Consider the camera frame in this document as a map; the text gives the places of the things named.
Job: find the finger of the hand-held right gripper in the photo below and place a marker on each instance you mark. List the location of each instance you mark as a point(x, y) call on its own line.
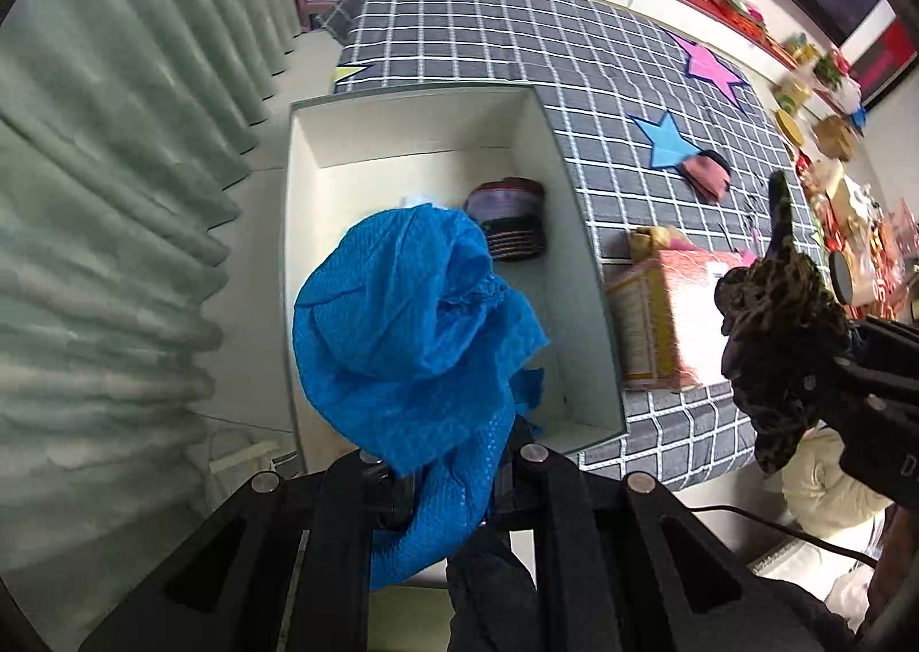
point(779, 207)
point(869, 365)

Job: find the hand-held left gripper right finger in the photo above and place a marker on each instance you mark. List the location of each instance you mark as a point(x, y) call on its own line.
point(553, 501)

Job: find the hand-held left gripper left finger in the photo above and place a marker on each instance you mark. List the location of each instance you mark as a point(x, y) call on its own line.
point(344, 501)

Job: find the red knitted hat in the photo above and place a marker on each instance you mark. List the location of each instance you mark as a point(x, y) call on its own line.
point(707, 176)

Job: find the leopard print cloth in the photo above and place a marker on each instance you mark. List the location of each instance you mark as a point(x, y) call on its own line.
point(775, 322)

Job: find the beige sock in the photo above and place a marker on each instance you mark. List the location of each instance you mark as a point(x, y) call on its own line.
point(653, 241)

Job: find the blue mesh cloth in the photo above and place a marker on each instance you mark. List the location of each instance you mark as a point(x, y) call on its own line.
point(402, 336)

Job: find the white storage box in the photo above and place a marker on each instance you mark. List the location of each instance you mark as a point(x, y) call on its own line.
point(402, 135)

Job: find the jar with yellow lid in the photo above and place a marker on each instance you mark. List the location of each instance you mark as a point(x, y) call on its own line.
point(790, 128)

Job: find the black round disc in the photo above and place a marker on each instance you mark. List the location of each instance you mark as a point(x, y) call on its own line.
point(843, 278)

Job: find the brown cardboard box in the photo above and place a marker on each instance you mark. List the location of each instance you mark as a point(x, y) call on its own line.
point(836, 136)

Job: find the white power strip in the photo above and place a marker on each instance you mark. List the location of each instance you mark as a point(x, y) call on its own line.
point(244, 457)

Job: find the yellow bag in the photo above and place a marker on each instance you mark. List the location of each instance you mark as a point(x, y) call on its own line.
point(795, 93)

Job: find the white bag with flowers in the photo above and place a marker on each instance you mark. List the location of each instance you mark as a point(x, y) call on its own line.
point(843, 88)

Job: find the red patterned cardboard box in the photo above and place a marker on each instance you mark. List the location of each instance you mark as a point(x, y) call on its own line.
point(668, 307)

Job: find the grey checkered star blanket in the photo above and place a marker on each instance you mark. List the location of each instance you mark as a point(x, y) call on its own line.
point(574, 49)

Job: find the green curtain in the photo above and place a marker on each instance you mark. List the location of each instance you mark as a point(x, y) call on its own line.
point(108, 192)

